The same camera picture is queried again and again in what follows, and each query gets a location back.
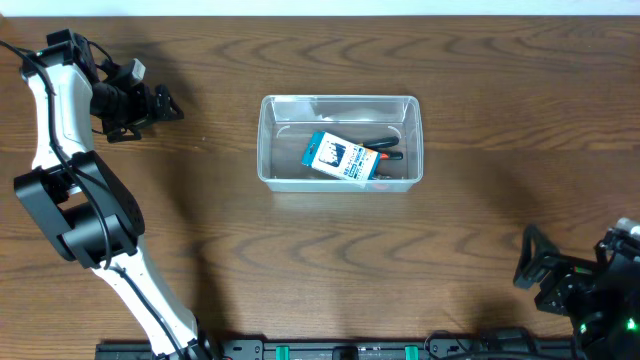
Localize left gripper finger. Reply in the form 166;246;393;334
153;84;184;121
106;127;142;143

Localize clear plastic container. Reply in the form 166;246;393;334
257;95;424;192

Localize blue white screw box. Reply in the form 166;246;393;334
302;131;381;181

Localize red handled pliers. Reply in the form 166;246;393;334
379;152;404;160

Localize yellow black screwdriver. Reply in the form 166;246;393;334
361;136;400;150

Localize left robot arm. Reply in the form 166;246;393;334
14;29;221;359

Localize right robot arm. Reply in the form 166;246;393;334
513;218;639;359

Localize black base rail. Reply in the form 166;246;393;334
94;337;576;360

